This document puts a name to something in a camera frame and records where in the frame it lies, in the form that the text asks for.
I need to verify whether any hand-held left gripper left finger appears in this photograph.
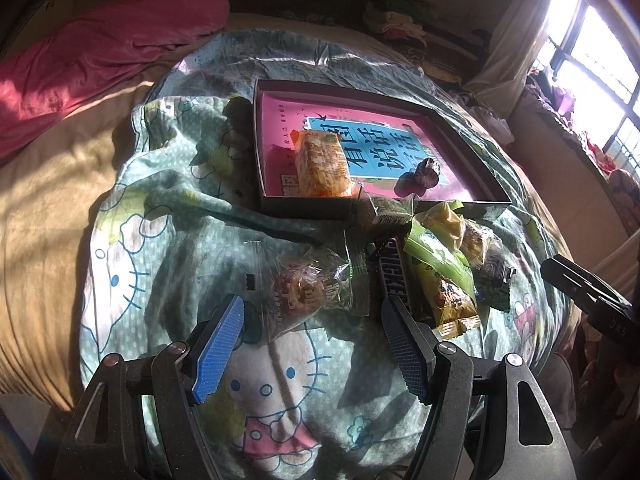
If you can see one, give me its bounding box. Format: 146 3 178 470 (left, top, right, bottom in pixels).
47 294 246 480

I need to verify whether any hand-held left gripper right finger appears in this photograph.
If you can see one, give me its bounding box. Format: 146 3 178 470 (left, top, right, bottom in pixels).
381 296 576 480

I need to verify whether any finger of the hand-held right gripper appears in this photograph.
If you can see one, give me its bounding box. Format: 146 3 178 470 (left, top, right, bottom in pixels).
540 255 633 312

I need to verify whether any yellow cartoon snack packet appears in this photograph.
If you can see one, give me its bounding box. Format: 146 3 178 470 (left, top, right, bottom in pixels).
417 267 482 341

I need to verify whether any clear brown snack packet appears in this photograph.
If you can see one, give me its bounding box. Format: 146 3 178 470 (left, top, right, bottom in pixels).
460 225 502 270

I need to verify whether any clear cookie snack packet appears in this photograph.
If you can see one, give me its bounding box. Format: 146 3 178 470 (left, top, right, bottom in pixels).
245 240 371 341

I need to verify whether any dark cardboard box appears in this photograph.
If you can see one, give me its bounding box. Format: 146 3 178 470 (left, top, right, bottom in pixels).
252 79 513 221

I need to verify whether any dark chocolate bar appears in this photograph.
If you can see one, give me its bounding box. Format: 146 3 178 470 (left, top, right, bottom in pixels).
375 237 417 312

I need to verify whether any dark green snack packet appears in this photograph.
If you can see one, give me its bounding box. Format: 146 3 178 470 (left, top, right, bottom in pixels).
472 255 517 314

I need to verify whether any bright green snack packet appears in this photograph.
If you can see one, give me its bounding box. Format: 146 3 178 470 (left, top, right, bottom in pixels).
402 222 476 302

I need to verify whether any red floral cloth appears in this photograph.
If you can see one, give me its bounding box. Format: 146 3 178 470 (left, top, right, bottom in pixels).
585 140 640 221

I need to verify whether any cartoon cat printed blanket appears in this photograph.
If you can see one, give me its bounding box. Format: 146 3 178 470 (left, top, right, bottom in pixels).
80 30 571 480

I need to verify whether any pale yellow snack packet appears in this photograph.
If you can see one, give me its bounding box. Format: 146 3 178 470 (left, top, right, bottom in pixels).
417 200 468 252

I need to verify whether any small green snack packet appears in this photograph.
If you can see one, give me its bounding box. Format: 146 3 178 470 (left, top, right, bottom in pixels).
370 195 417 228

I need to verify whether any dark purple wrapped candy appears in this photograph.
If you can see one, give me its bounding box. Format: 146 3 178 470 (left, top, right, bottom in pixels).
395 157 442 198

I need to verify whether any purple frilly cloth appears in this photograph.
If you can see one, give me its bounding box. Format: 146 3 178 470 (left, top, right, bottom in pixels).
525 70 601 146

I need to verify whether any orange snack packet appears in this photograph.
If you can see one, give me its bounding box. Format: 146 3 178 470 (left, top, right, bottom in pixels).
292 129 362 198

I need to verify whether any beige bedsheet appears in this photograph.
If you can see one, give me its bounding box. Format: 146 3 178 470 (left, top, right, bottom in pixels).
0 12 426 411

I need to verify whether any barred window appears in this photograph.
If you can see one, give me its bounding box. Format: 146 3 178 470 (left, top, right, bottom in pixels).
530 0 640 161

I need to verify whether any pink book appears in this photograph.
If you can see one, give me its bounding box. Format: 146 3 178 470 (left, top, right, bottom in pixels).
260 91 481 198

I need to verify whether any beige curtain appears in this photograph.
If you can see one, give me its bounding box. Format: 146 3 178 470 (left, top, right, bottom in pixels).
470 0 562 107

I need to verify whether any pile of clothes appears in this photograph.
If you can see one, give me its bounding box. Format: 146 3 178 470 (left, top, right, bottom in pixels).
360 0 481 86

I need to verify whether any pink pillow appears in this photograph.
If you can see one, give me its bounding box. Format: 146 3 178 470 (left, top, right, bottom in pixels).
0 0 231 162

